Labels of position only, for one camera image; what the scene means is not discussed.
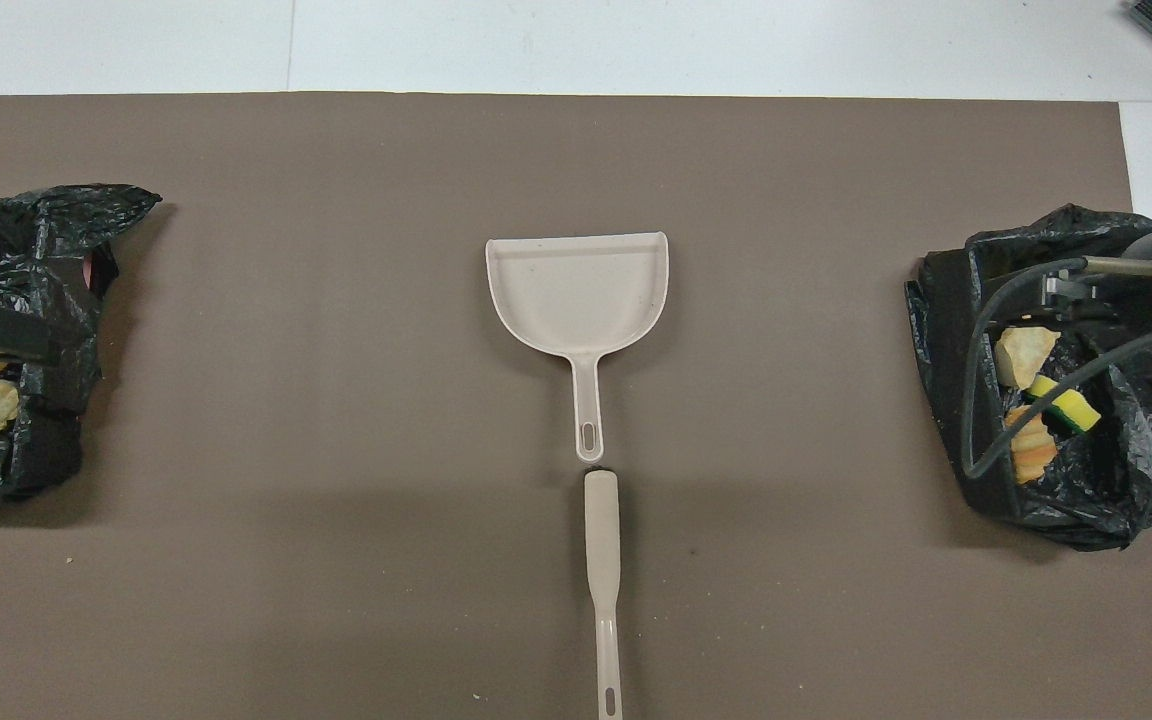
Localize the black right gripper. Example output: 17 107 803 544
986 270 1152 346

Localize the pale crusty bread chunk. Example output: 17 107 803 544
994 326 1061 391

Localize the small yellow green sponge piece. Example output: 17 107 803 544
1026 374 1103 437

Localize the long ridged croissant piece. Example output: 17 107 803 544
1004 404 1061 486

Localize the beige plastic dustpan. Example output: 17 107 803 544
485 232 670 465

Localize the beige hand brush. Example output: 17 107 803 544
583 466 627 720

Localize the black bag lined bin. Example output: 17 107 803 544
0 183 163 511
903 203 1152 553

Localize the brown table mat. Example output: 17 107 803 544
0 92 1152 720

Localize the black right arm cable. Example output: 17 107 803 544
960 256 1152 479

